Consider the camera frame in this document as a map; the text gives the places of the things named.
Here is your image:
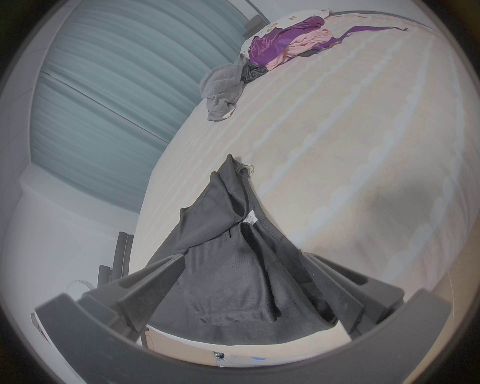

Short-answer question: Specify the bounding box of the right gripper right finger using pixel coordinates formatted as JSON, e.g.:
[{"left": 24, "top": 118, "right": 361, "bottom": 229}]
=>
[{"left": 302, "top": 252, "right": 406, "bottom": 336}]

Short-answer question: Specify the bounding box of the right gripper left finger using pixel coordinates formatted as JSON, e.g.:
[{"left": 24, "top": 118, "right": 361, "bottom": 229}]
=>
[{"left": 78, "top": 253, "right": 187, "bottom": 340}]

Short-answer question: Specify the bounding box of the black T-shirt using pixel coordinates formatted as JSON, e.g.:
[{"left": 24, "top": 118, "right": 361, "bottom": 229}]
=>
[{"left": 144, "top": 153, "right": 344, "bottom": 346}]

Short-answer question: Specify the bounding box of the bed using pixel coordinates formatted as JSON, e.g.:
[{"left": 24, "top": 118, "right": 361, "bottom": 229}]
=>
[{"left": 133, "top": 0, "right": 479, "bottom": 361}]

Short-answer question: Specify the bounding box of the black chest of drawers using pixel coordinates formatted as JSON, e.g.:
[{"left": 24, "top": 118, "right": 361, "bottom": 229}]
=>
[{"left": 98, "top": 232, "right": 135, "bottom": 286}]

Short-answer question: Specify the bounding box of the blue-green curtain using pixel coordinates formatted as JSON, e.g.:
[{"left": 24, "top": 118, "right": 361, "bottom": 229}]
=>
[
  {"left": 39, "top": 0, "right": 251, "bottom": 144},
  {"left": 30, "top": 73, "right": 171, "bottom": 215}
]

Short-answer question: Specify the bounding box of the grey garment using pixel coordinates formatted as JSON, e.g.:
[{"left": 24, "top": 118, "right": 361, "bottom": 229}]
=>
[{"left": 198, "top": 54, "right": 250, "bottom": 122}]

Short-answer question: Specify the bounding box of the shiny black garment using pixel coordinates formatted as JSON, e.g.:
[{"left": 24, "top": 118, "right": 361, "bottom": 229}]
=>
[{"left": 240, "top": 64, "right": 269, "bottom": 83}]

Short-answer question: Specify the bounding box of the pink garment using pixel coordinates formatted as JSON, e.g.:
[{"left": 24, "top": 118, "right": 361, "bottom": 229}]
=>
[{"left": 268, "top": 29, "right": 334, "bottom": 70}]

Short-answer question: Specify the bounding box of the purple garment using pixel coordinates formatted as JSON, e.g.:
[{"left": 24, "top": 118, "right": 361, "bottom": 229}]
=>
[{"left": 248, "top": 17, "right": 409, "bottom": 67}]

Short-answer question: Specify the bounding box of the white printed pillow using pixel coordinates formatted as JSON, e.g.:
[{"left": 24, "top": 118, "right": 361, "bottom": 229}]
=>
[{"left": 240, "top": 5, "right": 332, "bottom": 57}]

